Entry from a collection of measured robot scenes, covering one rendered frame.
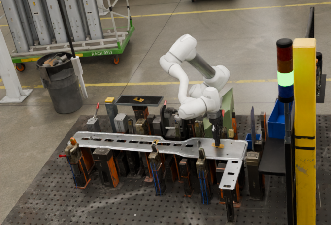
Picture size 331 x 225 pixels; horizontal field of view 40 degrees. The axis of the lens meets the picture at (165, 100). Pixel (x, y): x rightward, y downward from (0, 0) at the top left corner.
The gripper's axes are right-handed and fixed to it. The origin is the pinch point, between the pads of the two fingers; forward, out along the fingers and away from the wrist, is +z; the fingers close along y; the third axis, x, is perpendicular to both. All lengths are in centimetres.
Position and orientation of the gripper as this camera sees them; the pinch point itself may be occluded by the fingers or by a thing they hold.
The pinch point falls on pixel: (217, 141)
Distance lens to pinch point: 320.6
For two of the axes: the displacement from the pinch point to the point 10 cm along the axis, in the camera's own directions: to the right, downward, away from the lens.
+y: -3.2, 5.1, -8.0
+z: 1.6, 8.6, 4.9
